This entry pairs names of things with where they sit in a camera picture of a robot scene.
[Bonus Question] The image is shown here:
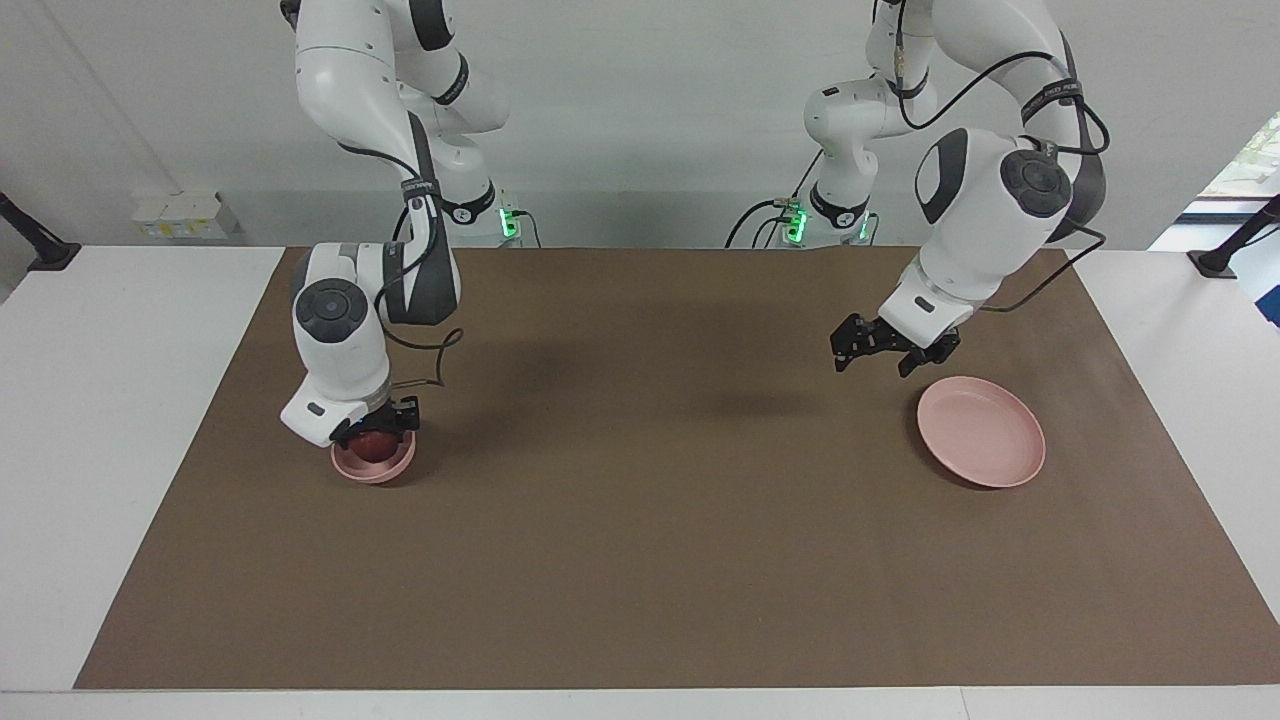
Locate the pink bowl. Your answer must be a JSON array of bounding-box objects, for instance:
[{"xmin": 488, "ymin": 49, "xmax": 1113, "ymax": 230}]
[{"xmin": 331, "ymin": 428, "xmax": 417, "ymax": 485}]

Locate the pink plate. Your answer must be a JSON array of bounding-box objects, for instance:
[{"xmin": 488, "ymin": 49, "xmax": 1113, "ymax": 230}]
[{"xmin": 917, "ymin": 376, "xmax": 1047, "ymax": 489}]

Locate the brown table mat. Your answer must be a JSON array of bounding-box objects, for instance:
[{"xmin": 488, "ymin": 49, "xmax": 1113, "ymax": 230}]
[{"xmin": 74, "ymin": 247, "xmax": 1280, "ymax": 691}]

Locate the window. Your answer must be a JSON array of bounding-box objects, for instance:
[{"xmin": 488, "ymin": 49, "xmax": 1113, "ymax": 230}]
[{"xmin": 1195, "ymin": 115, "xmax": 1280, "ymax": 201}]

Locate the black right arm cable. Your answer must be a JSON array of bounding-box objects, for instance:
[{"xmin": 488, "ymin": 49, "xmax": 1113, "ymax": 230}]
[{"xmin": 338, "ymin": 140, "xmax": 467, "ymax": 393}]

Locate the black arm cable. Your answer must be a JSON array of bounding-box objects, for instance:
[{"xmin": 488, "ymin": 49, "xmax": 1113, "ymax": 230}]
[
  {"xmin": 338, "ymin": 140, "xmax": 467, "ymax": 393},
  {"xmin": 895, "ymin": 0, "xmax": 1113, "ymax": 314}
]

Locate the black left base cable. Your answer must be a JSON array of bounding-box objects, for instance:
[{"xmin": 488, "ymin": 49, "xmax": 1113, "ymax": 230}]
[{"xmin": 725, "ymin": 198, "xmax": 804, "ymax": 249}]

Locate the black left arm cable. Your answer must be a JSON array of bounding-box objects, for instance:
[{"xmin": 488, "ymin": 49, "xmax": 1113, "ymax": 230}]
[{"xmin": 895, "ymin": 0, "xmax": 1113, "ymax": 314}]

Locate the white wall outlet box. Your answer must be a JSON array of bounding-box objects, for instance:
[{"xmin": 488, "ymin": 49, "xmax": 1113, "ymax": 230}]
[{"xmin": 132, "ymin": 192, "xmax": 241, "ymax": 241}]

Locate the black camera stand clamp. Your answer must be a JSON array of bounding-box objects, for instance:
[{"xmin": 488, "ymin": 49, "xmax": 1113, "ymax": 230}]
[
  {"xmin": 1188, "ymin": 195, "xmax": 1280, "ymax": 279},
  {"xmin": 0, "ymin": 192, "xmax": 81, "ymax": 272}
]

